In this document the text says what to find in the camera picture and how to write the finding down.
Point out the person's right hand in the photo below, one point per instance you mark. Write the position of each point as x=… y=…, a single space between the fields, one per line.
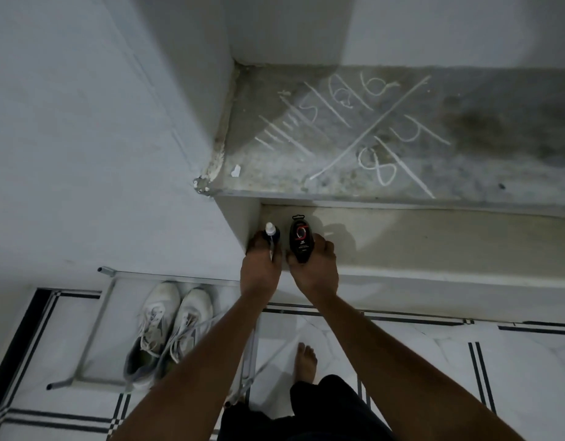
x=314 y=270

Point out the person's left hand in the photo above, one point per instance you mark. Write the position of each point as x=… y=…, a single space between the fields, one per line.
x=259 y=270

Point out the black oval polish bottle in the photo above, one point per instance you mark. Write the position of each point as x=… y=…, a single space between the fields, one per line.
x=302 y=236

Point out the white grey sneaker shoe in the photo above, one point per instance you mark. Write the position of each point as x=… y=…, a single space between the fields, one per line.
x=154 y=316
x=190 y=316

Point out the grey white shoelace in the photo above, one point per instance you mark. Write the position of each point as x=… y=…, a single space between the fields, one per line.
x=186 y=337
x=151 y=330

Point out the person's left forearm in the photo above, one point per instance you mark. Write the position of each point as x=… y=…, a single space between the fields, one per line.
x=195 y=376

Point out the person's right forearm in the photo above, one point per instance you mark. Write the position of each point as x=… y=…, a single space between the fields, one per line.
x=402 y=376

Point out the person's right foot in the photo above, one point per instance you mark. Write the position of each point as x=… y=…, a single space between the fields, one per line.
x=305 y=362

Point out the grey metal shelf rack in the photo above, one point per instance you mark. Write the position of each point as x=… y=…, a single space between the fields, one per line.
x=94 y=335

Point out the black shorts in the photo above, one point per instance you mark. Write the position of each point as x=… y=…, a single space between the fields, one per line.
x=319 y=413

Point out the white wall ledge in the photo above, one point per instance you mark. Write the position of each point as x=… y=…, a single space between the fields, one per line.
x=402 y=146

